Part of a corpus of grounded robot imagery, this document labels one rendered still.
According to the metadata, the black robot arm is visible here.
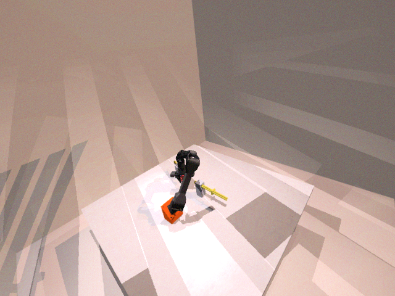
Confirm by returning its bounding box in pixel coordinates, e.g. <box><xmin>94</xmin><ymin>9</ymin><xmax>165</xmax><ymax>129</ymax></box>
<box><xmin>167</xmin><ymin>150</ymin><xmax>200</xmax><ymax>215</ymax></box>

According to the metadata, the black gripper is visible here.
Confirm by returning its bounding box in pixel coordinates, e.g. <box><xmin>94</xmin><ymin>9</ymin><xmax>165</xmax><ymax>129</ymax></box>
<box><xmin>170</xmin><ymin>166</ymin><xmax>186</xmax><ymax>184</ymax></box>

